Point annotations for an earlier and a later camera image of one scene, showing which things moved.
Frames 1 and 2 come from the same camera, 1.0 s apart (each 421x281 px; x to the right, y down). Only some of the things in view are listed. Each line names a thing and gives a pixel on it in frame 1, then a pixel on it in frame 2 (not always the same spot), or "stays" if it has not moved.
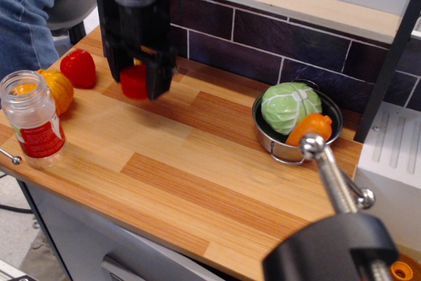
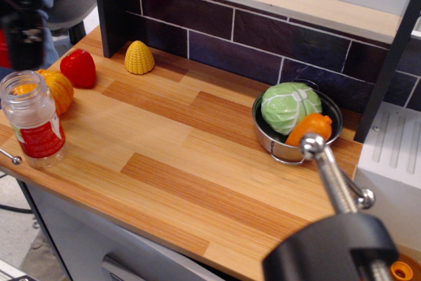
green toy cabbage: (284, 104) stays
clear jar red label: (29, 106) stays
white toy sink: (389, 167) stays
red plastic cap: (134, 81) -> (4, 56)
